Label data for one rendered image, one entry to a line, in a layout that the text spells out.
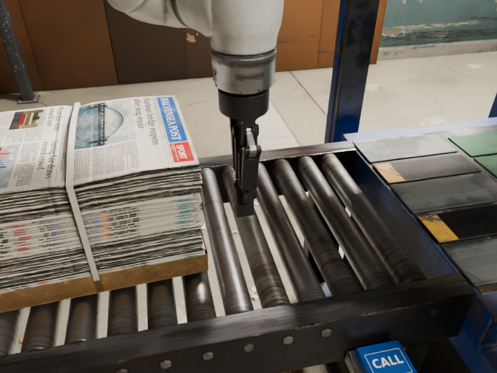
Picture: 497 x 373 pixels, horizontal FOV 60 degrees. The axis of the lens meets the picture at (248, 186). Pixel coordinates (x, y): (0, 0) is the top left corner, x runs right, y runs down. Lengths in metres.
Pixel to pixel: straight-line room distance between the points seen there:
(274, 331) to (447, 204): 0.51
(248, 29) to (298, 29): 3.34
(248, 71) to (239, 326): 0.39
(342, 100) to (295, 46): 2.66
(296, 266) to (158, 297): 0.25
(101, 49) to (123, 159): 3.07
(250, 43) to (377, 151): 0.68
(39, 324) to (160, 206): 0.27
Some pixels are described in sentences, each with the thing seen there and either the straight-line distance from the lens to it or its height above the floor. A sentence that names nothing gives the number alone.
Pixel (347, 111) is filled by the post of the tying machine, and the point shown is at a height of 0.83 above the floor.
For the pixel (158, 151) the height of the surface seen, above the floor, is 1.03.
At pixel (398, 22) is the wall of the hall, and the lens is 4.39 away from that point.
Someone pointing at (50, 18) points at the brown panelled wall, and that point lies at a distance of 3.72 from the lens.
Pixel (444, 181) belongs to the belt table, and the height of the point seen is 0.80.
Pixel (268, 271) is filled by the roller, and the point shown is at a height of 0.80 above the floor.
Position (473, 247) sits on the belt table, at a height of 0.80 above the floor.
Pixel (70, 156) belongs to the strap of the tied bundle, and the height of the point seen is 1.04.
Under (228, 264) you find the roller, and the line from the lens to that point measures 0.82.
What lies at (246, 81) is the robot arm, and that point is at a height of 1.16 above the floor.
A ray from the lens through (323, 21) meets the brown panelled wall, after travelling 3.96.
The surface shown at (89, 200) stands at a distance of 0.68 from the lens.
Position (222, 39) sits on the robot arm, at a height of 1.21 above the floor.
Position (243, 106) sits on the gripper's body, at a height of 1.12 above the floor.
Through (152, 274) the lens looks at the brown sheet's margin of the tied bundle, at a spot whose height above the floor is 0.83.
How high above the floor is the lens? 1.38
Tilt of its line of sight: 35 degrees down
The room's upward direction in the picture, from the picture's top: straight up
